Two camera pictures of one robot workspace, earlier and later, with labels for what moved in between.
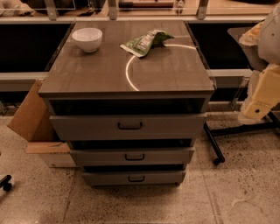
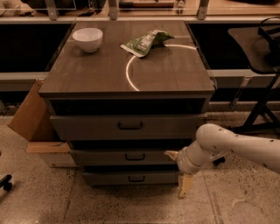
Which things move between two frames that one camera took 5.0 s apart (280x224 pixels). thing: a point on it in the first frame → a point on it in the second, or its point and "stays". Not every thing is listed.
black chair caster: [4, 183] stays
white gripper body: [270, 39] → [184, 161]
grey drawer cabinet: [129, 120] stays
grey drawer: [132, 157] stays
